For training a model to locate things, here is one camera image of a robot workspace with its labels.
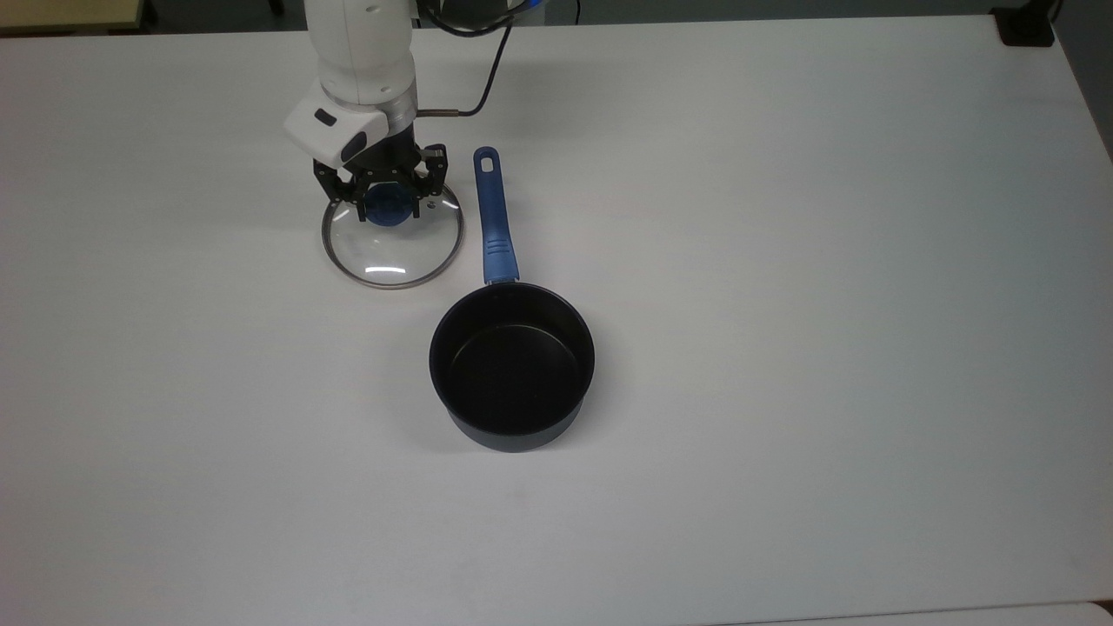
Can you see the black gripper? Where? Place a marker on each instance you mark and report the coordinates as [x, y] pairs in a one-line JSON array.
[[387, 161]]

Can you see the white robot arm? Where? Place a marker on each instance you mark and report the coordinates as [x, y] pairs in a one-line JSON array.
[[361, 52]]

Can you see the glass lid with blue knob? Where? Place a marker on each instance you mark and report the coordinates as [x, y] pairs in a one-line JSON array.
[[391, 252]]

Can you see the wooden furniture piece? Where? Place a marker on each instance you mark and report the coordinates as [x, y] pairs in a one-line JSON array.
[[61, 13]]

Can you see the black box-shaped device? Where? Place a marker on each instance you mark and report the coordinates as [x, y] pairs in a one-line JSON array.
[[1024, 26]]

